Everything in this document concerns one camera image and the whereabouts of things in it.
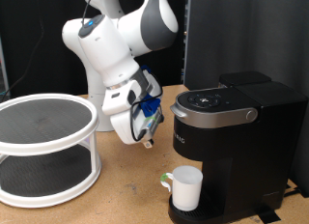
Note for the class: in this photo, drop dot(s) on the black Keurig coffee machine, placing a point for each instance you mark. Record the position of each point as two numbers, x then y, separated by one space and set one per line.
257 153

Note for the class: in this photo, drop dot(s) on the white two-tier turntable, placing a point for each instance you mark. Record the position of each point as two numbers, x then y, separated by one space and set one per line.
32 127

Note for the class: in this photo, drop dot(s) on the grey metal post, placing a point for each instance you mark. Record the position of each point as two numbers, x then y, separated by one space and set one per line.
2 66

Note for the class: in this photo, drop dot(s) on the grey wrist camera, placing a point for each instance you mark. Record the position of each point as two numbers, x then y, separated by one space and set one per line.
151 126

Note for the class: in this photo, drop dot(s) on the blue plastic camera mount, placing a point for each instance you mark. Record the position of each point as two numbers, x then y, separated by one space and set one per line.
149 106

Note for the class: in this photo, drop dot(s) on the perforated metal frame post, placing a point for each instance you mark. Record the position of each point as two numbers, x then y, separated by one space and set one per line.
186 40

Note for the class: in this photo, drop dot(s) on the white ceramic mug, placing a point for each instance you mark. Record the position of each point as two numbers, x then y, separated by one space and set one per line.
186 188

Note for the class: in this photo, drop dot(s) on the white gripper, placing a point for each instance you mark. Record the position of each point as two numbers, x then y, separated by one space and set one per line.
124 127

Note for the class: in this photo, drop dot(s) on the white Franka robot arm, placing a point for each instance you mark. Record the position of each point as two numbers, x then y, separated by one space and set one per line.
106 53

